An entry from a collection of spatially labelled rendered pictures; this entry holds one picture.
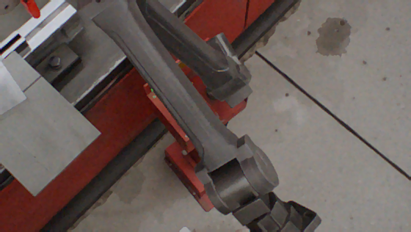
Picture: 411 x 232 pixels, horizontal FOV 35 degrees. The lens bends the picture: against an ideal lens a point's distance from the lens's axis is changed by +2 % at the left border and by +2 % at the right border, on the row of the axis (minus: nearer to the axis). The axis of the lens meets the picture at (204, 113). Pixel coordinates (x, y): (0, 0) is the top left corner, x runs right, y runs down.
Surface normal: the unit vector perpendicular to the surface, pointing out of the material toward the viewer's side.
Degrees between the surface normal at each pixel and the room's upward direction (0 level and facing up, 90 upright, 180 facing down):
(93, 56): 0
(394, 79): 0
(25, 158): 0
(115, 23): 39
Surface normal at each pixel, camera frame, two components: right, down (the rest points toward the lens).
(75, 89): 0.00, -0.29
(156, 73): -0.12, 0.37
